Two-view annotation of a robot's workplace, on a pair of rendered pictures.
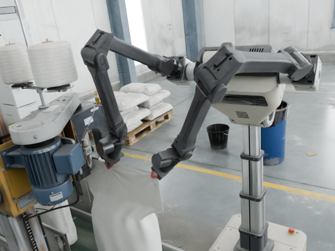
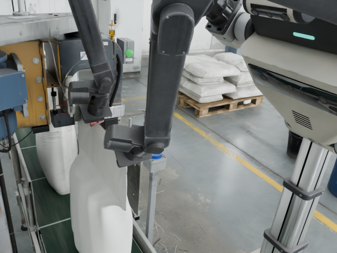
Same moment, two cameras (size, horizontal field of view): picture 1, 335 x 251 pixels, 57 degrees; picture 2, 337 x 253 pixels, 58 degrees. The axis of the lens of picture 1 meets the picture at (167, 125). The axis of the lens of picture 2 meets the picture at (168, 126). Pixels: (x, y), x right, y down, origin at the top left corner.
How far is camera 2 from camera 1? 0.63 m
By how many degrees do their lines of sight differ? 19
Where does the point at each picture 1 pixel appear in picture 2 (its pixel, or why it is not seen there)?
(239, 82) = (309, 59)
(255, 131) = (319, 155)
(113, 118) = (90, 55)
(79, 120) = (71, 50)
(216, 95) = (161, 30)
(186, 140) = (147, 121)
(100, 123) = not seen: hidden behind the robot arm
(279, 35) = not seen: outside the picture
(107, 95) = (80, 14)
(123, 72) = not seen: hidden behind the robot
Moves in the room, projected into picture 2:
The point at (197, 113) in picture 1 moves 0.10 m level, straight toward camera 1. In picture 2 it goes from (151, 73) to (111, 88)
